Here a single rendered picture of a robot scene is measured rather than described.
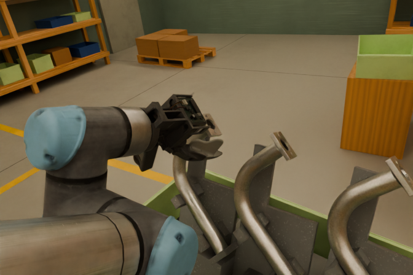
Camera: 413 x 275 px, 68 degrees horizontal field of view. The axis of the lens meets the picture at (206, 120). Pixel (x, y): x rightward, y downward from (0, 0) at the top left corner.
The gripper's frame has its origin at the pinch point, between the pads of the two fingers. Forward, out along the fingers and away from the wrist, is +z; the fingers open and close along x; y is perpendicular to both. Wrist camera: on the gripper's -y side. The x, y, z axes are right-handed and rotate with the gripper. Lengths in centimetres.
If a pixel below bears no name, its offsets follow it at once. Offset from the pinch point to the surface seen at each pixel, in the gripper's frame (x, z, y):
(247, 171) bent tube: -12.7, -2.0, 5.1
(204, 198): -11.8, 3.9, -11.4
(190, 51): 236, 340, -164
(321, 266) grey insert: -37.1, 16.6, -1.4
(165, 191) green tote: -4.3, 6.1, -23.8
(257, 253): -26.8, 3.0, -5.4
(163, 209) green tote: -7.9, 6.3, -27.6
